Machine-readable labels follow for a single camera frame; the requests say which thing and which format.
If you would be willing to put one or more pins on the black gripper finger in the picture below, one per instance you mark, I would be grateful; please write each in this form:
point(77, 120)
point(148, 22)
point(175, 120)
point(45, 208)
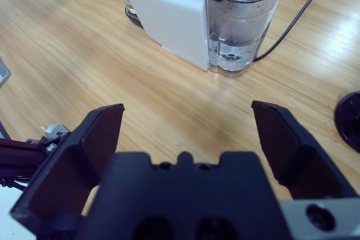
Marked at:
point(70, 161)
point(295, 153)

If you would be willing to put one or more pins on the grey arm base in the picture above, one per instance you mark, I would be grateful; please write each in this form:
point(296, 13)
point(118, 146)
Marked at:
point(3, 75)

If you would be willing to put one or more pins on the white capsule coffee machine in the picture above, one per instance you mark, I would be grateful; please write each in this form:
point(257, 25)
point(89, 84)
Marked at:
point(168, 12)

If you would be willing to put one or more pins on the black capsule holder with rods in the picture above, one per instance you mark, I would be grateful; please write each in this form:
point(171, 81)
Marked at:
point(350, 122)

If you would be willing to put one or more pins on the clear water tank black lid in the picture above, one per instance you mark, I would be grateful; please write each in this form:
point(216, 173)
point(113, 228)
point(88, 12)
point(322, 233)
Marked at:
point(239, 26)

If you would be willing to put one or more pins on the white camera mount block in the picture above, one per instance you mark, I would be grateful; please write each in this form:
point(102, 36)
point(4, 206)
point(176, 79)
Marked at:
point(54, 133)

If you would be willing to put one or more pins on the dark camera post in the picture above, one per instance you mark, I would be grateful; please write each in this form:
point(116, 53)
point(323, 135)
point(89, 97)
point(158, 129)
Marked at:
point(19, 153)

